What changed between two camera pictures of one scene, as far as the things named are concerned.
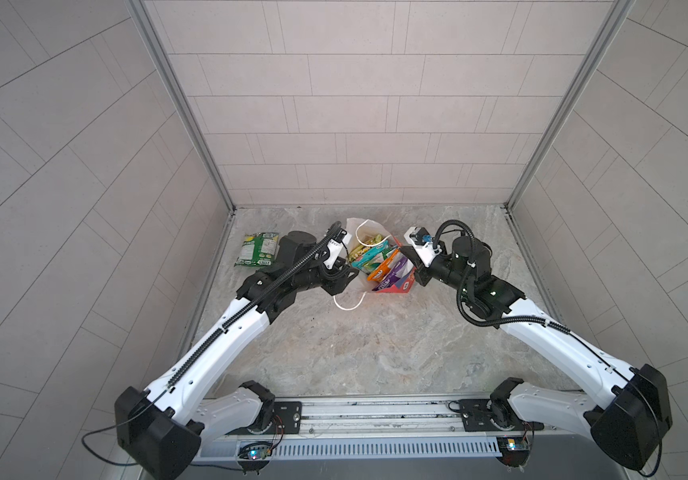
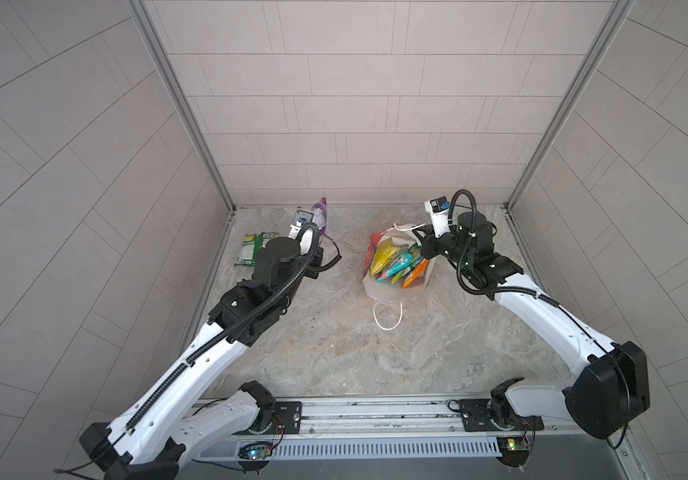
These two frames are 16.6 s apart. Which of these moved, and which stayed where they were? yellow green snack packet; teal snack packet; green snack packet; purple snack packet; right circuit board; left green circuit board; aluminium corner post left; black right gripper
Moved: yellow green snack packet; purple snack packet; black right gripper; teal snack packet
Stayed: left green circuit board; aluminium corner post left; right circuit board; green snack packet
